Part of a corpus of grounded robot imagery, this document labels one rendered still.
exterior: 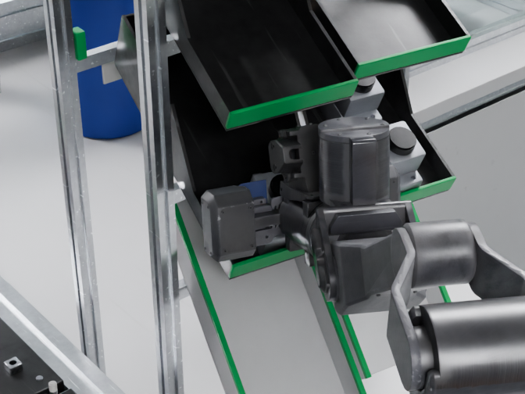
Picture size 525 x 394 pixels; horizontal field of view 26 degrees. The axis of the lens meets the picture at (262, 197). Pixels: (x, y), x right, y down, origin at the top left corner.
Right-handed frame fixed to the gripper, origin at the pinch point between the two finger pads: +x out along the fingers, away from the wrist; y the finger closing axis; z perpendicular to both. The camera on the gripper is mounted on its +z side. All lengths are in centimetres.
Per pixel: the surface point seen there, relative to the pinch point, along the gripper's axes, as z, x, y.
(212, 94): 11.1, -2.2, 7.1
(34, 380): -24.8, 23.0, 21.3
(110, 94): -9, 90, -7
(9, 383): -24.8, 23.6, 24.0
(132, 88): 8.1, 17.2, 8.8
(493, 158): -33, 91, -85
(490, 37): -10, 98, -88
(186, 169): 2.1, 6.1, 7.2
